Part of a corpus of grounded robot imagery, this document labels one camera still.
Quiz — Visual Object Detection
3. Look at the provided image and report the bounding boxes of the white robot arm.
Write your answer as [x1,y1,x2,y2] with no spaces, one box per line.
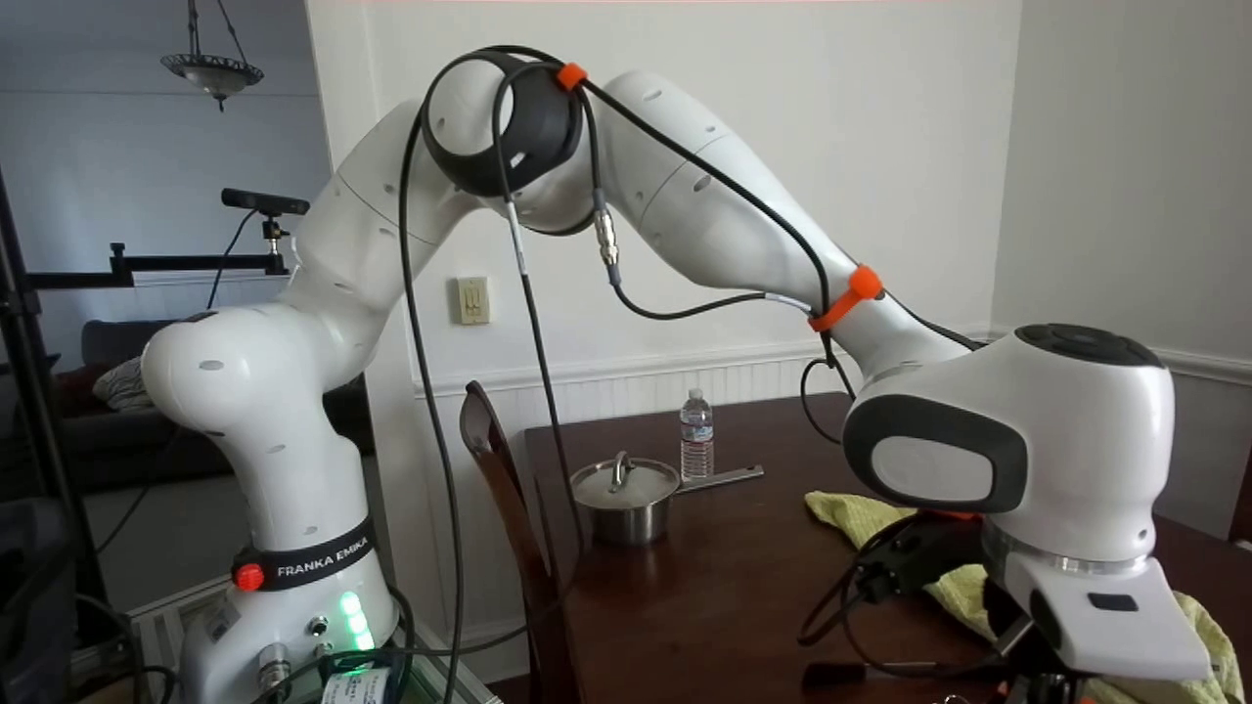
[140,49,1212,704]

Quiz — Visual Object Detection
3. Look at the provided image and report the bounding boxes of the clear plastic water bottle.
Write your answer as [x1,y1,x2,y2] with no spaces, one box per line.
[681,388,715,483]

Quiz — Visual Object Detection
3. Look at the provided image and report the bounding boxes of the steel pot with lid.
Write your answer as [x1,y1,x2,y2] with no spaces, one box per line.
[573,456,762,548]

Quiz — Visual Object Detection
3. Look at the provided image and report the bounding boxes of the wooden chair near robot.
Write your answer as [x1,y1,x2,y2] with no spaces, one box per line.
[457,379,581,704]

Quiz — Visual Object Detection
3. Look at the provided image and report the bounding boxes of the yellow cloth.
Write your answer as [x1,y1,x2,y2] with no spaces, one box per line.
[802,491,1250,704]

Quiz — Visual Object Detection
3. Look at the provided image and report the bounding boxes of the hanging ceiling lamp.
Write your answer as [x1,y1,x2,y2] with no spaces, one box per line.
[159,0,266,109]

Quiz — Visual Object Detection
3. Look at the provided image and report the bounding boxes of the beige wall light switch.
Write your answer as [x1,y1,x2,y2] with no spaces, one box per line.
[450,278,494,324]

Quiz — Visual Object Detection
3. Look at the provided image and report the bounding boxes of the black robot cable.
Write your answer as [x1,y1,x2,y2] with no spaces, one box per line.
[397,44,995,704]

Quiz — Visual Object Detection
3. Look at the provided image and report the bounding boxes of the black camera on stand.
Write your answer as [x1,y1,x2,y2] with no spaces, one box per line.
[221,190,311,243]

